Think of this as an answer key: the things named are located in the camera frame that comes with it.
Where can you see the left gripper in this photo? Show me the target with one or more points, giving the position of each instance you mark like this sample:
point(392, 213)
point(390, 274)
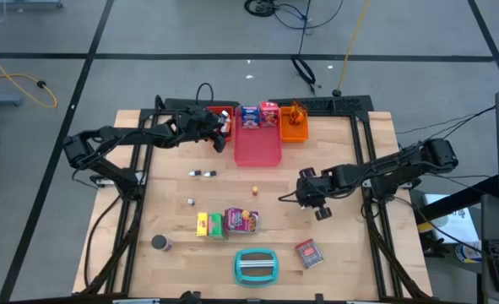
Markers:
point(194, 124)

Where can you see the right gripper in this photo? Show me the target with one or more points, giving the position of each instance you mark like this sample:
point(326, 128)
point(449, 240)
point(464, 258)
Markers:
point(316, 186)

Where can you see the blue Frosted Flakes box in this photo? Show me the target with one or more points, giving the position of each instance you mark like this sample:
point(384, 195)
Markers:
point(250, 118)

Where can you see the red mini cereal box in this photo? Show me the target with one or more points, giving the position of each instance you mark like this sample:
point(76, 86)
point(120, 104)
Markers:
point(269, 115)

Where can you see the orange squeeze bottle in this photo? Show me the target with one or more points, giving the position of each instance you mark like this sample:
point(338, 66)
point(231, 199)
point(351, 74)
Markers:
point(255, 191)

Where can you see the red spice tin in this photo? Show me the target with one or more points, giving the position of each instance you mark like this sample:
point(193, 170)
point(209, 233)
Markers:
point(309, 253)

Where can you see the brown snack packet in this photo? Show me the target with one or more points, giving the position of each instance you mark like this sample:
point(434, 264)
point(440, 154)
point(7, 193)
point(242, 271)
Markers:
point(297, 116)

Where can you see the purple Raisin Bran box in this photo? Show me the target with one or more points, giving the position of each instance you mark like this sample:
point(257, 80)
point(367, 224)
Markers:
point(240, 220)

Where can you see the yellow Corn Pops box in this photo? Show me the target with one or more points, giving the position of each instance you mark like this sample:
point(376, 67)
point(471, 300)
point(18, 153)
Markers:
point(202, 224)

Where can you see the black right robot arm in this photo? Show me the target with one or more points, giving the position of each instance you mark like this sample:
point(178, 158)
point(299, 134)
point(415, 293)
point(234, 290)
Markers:
point(384, 166)

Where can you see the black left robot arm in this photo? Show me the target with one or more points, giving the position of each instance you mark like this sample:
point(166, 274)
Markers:
point(118, 136)

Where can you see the red mesh basket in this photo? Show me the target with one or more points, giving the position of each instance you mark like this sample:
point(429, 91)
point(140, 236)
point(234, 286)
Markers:
point(221, 108)

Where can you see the pink plastic tray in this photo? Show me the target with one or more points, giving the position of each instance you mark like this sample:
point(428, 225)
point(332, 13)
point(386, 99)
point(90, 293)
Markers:
point(257, 148)

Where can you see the orange mesh basket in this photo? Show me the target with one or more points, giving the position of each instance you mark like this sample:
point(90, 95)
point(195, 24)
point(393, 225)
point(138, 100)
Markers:
point(293, 134)

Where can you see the teal box grater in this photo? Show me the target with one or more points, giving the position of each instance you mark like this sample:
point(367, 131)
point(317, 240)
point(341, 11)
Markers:
point(256, 267)

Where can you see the green Apple Jacks box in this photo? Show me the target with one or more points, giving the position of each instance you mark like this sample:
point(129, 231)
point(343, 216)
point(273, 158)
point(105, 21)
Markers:
point(217, 226)

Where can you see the black-lidded spice jar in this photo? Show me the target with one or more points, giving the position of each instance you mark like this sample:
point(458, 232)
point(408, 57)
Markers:
point(160, 242)

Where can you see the black clamp tool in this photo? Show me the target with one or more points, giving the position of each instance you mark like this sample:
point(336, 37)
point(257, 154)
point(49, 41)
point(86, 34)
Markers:
point(435, 247)

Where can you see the white paper sheet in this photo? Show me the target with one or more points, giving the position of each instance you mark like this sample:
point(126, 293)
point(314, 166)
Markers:
point(456, 224)

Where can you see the black support bar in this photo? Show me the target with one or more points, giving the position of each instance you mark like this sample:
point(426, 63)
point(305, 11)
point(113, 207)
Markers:
point(464, 198)

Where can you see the small round printed container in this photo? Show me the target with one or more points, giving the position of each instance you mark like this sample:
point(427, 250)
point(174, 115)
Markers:
point(468, 252)

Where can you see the grey workbench foot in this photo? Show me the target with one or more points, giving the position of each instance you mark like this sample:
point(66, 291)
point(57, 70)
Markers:
point(21, 4)
point(0, 100)

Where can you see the black table frame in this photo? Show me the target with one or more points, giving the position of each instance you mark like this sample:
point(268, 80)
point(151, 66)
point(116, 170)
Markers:
point(342, 104)

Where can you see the black frame clamp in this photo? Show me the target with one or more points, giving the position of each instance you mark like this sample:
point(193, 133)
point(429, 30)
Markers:
point(319, 298)
point(195, 297)

